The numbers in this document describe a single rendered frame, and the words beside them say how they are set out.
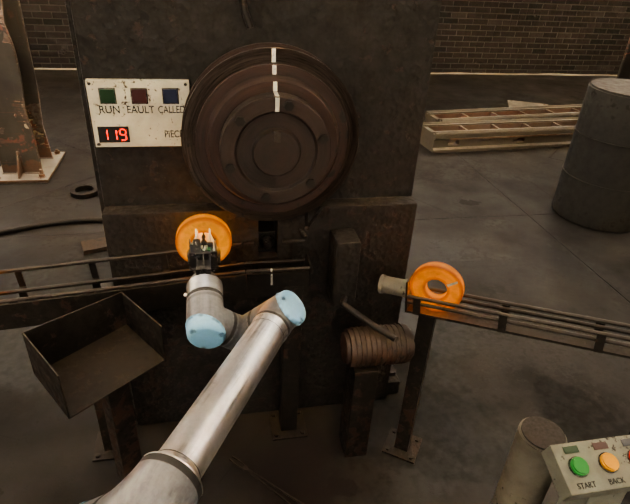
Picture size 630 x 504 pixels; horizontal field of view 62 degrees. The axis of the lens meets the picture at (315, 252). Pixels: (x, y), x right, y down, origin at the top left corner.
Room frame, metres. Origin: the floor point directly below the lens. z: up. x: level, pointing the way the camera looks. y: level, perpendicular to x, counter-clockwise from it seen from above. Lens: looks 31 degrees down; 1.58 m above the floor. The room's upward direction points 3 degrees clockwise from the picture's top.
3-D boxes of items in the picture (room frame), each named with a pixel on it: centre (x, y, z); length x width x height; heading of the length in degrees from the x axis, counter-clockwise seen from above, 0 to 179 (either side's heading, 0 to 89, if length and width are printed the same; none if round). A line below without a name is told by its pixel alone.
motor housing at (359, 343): (1.31, -0.22, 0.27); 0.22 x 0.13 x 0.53; 102
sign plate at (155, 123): (1.41, 0.49, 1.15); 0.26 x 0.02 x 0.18; 102
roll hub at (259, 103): (1.28, 0.11, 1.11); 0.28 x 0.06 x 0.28; 102
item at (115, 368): (1.02, 0.54, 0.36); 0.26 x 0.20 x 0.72; 137
